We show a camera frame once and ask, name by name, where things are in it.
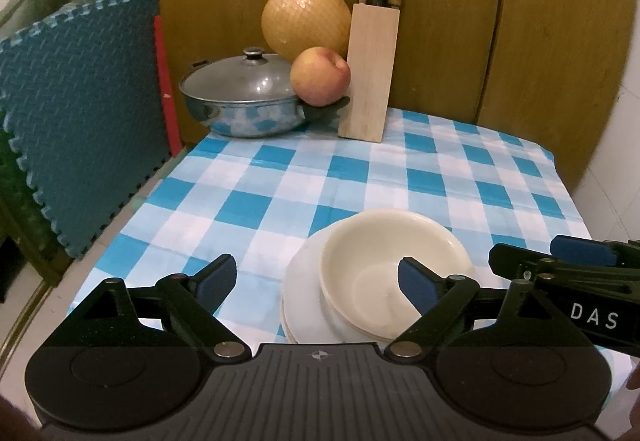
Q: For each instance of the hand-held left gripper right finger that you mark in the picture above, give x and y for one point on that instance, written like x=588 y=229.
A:
x=417 y=283

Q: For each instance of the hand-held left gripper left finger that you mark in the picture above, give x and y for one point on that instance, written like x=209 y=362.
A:
x=218 y=278

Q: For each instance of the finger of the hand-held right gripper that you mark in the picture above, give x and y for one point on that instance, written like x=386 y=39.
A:
x=510 y=261
x=582 y=247

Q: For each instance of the scalloped pink floral plate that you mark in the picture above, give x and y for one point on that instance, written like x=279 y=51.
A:
x=305 y=281

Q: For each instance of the blue white checkered tablecloth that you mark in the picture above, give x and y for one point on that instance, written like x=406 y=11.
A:
x=280 y=191

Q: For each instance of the steel cooking pot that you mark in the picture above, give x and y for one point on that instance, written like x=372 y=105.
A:
x=250 y=121

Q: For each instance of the red foam board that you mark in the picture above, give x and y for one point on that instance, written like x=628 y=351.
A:
x=167 y=86

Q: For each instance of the steel pot lid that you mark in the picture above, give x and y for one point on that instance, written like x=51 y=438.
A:
x=240 y=78

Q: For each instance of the blue foam mat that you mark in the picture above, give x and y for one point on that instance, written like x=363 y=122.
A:
x=85 y=121

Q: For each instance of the green foam mat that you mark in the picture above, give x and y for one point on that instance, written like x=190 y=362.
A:
x=20 y=206

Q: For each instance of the wooden knife block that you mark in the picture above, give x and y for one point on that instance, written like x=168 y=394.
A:
x=370 y=71

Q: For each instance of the red yellow apple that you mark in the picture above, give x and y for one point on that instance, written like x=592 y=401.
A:
x=320 y=76

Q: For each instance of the wooden cabinet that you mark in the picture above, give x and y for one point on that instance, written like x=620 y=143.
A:
x=450 y=21

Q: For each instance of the netted yellow pomelo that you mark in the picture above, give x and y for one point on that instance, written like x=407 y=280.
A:
x=305 y=16

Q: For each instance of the olive wooden frame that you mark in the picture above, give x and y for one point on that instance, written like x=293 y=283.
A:
x=25 y=301

